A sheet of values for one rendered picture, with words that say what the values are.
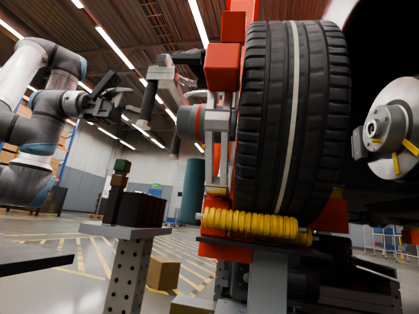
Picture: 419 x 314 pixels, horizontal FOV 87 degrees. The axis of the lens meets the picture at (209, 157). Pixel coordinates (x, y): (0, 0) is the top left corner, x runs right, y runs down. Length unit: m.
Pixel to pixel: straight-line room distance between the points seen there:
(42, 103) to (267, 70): 0.67
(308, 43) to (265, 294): 0.65
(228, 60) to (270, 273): 0.57
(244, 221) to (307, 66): 0.40
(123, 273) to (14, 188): 0.53
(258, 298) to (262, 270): 0.07
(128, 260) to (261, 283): 0.49
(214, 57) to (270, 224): 0.43
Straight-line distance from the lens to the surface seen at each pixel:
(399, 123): 0.84
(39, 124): 0.84
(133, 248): 0.93
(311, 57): 0.58
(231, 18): 0.81
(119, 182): 0.75
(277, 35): 0.63
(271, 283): 0.73
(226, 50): 0.54
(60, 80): 1.26
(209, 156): 0.59
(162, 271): 1.78
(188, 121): 0.79
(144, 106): 0.71
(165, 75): 0.74
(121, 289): 0.97
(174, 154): 0.99
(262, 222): 0.61
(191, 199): 0.86
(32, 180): 1.14
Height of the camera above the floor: 0.50
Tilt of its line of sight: 16 degrees up
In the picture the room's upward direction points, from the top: 7 degrees clockwise
